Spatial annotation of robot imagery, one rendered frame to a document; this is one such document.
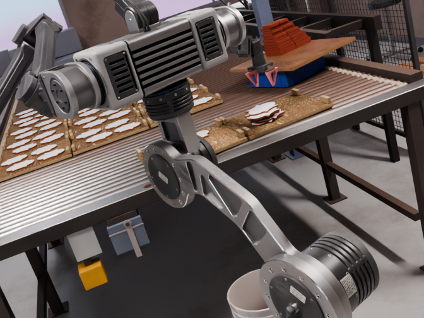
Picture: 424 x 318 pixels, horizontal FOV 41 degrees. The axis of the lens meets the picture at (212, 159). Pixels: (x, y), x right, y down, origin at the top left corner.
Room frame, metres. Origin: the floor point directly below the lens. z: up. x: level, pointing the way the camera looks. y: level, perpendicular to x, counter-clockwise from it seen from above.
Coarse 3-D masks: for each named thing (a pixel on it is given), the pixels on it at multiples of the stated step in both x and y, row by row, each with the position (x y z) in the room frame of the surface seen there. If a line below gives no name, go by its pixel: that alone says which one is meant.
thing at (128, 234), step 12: (120, 216) 1.99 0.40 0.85; (132, 216) 2.00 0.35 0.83; (108, 228) 1.97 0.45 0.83; (120, 228) 1.97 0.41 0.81; (132, 228) 1.98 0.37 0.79; (144, 228) 1.99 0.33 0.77; (120, 240) 1.97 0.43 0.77; (132, 240) 1.97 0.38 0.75; (144, 240) 1.99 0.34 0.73; (120, 252) 1.97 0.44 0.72
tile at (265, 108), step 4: (264, 104) 2.43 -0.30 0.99; (268, 104) 2.41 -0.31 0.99; (272, 104) 2.39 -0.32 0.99; (256, 108) 2.41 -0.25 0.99; (260, 108) 2.39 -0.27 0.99; (264, 108) 2.37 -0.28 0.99; (268, 108) 2.35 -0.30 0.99; (272, 108) 2.35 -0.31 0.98; (248, 112) 2.40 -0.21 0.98; (252, 112) 2.36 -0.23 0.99; (256, 112) 2.34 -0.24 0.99; (260, 112) 2.33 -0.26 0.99; (264, 112) 2.33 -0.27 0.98
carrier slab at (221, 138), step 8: (208, 128) 2.50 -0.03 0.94; (216, 128) 2.46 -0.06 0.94; (224, 128) 2.42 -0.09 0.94; (216, 136) 2.34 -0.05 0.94; (224, 136) 2.31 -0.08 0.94; (232, 136) 2.27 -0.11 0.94; (216, 144) 2.23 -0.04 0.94; (224, 144) 2.20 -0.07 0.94; (232, 144) 2.19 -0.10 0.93; (216, 152) 2.17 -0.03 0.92
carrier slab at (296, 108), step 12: (288, 96) 2.62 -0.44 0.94; (300, 96) 2.56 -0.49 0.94; (288, 108) 2.43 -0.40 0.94; (300, 108) 2.37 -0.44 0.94; (312, 108) 2.32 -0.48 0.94; (324, 108) 2.30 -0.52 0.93; (228, 120) 2.53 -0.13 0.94; (240, 120) 2.47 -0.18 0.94; (276, 120) 2.31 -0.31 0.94; (288, 120) 2.26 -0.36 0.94; (252, 132) 2.24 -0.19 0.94; (264, 132) 2.22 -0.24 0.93
